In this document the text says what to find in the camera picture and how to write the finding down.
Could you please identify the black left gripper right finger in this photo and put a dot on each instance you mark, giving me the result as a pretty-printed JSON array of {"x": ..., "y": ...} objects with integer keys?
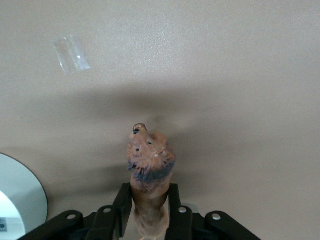
[{"x": 182, "y": 212}]

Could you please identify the clear tape piece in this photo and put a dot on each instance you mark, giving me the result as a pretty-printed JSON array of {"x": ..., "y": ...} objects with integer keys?
[{"x": 72, "y": 55}]

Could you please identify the brown paper table cover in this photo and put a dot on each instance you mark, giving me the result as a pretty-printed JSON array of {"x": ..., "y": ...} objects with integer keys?
[{"x": 200, "y": 62}]

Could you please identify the brown lion statue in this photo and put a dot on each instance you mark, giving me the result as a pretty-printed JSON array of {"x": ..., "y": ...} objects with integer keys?
[{"x": 150, "y": 175}]

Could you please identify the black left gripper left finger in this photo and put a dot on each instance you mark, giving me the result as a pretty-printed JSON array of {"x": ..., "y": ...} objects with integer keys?
[{"x": 117, "y": 212}]

